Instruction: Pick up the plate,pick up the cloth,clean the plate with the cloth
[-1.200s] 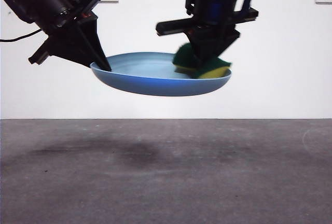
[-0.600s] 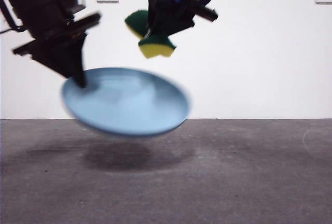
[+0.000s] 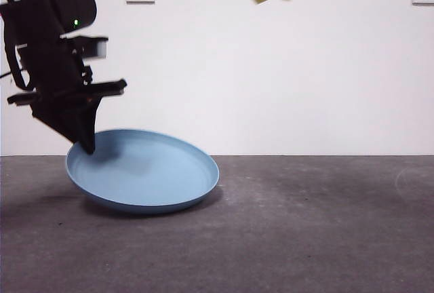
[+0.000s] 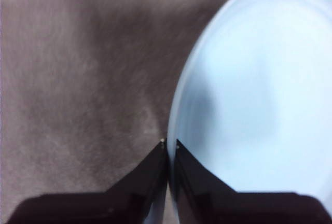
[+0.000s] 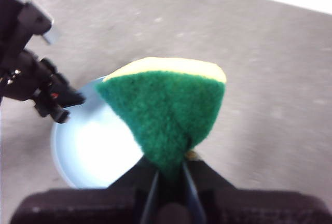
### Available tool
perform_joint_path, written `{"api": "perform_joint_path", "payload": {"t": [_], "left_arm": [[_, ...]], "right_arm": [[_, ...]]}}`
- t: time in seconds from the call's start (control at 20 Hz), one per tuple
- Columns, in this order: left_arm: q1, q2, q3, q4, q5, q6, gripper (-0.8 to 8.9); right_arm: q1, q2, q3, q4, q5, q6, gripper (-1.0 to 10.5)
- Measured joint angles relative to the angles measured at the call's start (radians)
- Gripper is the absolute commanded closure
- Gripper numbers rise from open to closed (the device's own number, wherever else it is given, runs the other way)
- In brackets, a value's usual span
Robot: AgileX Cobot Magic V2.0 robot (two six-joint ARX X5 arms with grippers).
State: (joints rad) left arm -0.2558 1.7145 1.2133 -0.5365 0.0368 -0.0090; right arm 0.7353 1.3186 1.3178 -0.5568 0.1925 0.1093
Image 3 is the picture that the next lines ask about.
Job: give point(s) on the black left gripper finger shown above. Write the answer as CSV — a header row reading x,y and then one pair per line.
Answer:
x,y
88,127
51,116

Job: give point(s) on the light blue round plate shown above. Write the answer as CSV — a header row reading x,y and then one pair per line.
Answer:
x,y
152,177

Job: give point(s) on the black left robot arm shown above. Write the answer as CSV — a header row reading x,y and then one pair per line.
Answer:
x,y
37,52

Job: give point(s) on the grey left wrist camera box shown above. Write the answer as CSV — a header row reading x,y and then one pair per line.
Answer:
x,y
98,49

